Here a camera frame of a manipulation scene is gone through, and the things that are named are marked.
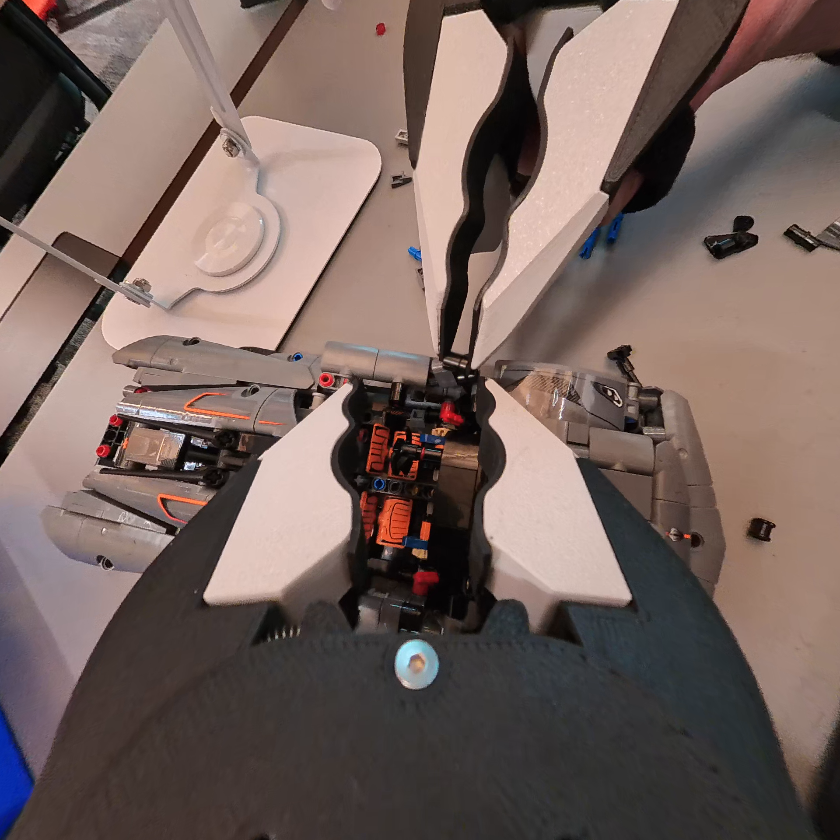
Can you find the person's right hand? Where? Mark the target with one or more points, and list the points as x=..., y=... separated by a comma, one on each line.
x=781, y=33

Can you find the grey orange lego car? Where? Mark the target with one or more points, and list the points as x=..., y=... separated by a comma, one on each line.
x=197, y=394

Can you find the blue storage bin white tag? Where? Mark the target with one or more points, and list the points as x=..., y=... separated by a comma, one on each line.
x=10, y=768

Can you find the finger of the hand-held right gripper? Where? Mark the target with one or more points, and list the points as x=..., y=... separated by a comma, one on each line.
x=446, y=131
x=577, y=164

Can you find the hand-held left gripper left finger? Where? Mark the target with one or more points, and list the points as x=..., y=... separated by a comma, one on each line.
x=282, y=525

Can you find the black connector with blue pin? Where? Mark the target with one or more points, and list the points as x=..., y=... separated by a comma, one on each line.
x=459, y=369

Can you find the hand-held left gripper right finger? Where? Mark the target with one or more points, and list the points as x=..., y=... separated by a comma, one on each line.
x=558, y=525

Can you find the blue lego axle connector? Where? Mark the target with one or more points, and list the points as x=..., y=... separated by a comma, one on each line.
x=600, y=236

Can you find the black office chair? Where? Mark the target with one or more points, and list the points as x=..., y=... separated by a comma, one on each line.
x=39, y=105

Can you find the small black lego piece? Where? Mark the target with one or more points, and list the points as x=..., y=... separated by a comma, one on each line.
x=400, y=179

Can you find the grey studded lego plate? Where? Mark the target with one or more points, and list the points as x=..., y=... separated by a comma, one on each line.
x=830, y=235

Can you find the black round lego bush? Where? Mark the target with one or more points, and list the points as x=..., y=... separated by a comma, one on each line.
x=761, y=528

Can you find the white book stand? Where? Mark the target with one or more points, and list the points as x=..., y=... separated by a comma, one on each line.
x=315, y=197

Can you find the short black lego connector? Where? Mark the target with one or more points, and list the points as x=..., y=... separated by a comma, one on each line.
x=800, y=237

